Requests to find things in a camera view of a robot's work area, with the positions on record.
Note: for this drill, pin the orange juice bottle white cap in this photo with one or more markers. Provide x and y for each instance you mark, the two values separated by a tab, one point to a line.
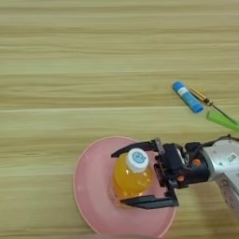
130	180

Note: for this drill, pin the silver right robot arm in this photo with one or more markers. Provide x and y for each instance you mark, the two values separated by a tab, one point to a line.
224	161

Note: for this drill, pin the pink round plate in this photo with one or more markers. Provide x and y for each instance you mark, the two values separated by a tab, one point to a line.
93	193

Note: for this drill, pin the blue glue stick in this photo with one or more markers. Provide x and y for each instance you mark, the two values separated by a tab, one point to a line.
186	95

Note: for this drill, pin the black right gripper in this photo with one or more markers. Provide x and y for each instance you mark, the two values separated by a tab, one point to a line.
196	169

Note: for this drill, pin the green plastic stick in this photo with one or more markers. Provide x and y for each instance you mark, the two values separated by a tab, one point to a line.
217	118

